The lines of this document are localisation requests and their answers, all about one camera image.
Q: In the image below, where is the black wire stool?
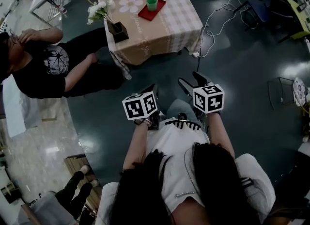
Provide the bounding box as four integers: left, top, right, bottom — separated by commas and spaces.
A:
267, 76, 296, 111

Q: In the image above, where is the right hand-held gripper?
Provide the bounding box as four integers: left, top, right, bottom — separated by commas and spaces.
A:
178, 71, 225, 118

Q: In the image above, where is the white flower bouquet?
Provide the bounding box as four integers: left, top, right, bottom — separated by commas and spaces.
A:
86, 0, 116, 26

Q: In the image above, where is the yellow green table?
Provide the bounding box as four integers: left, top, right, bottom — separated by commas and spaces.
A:
285, 0, 310, 41

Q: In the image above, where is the black square vase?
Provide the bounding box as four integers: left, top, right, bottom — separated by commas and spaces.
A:
106, 21, 130, 44

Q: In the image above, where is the beige flower print table runner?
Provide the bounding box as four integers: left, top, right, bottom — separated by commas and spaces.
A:
94, 0, 175, 66

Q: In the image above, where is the black cable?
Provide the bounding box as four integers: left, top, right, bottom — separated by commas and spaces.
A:
195, 48, 202, 72

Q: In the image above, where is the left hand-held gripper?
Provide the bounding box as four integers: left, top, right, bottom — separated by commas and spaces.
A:
122, 83, 162, 130

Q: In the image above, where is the person's wrist bracelet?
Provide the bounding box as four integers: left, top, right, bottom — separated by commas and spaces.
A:
134, 118, 152, 127

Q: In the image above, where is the person's white shirt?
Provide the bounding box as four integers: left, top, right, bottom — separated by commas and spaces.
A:
95, 118, 277, 225

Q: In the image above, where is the checked tablecloth table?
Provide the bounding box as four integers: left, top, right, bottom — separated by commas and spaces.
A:
103, 0, 204, 80

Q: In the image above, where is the person's left forearm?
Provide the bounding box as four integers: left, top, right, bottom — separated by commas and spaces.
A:
123, 119, 152, 170

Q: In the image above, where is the person's jeans leg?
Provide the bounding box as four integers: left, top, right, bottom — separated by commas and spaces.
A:
166, 98, 197, 121

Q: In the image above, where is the green cup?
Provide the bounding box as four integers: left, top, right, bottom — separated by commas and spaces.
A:
146, 0, 159, 12

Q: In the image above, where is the blue chair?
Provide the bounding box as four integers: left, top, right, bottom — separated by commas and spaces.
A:
233, 0, 272, 30

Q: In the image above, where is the flower pattern cushion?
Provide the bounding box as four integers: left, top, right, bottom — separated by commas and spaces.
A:
292, 77, 309, 109

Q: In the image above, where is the person's right forearm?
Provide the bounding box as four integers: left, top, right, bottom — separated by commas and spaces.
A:
207, 111, 236, 160

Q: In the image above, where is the white cable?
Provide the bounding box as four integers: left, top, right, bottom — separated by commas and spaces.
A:
199, 0, 259, 58

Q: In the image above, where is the red tray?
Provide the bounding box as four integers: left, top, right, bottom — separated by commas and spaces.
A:
138, 0, 167, 22

